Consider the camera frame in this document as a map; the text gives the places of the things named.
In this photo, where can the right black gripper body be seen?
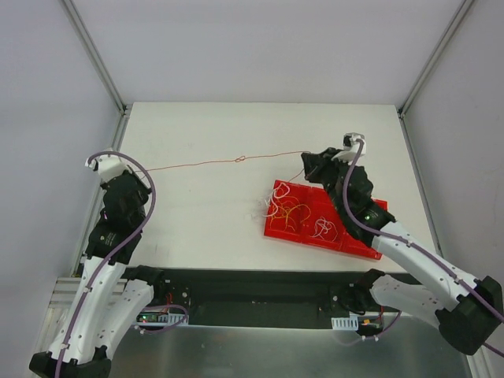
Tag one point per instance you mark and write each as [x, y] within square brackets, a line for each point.
[320, 167]

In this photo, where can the right white cable duct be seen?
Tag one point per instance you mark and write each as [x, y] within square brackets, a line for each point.
[350, 323]

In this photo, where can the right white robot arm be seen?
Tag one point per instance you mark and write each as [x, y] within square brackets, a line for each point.
[465, 309]

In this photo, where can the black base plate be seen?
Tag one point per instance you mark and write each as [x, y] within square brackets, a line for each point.
[264, 299]

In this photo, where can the white cable duct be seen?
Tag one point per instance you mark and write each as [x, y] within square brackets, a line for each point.
[161, 320]
[350, 323]

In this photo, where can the left aluminium frame post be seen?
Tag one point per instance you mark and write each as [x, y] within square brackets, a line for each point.
[91, 50]

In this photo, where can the left white cable duct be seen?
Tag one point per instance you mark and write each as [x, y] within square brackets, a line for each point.
[161, 320]

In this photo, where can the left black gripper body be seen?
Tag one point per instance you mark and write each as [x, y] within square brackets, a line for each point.
[128, 183]

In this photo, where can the red three-compartment bin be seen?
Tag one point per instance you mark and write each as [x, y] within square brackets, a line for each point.
[303, 214]

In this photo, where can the aluminium rail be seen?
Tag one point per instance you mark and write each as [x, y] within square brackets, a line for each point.
[66, 288]

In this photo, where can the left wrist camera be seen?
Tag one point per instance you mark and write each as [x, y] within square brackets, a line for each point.
[107, 166]

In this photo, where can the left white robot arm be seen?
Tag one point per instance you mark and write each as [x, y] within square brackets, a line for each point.
[92, 331]

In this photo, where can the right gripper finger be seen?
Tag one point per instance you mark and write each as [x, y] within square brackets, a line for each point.
[311, 173]
[312, 160]

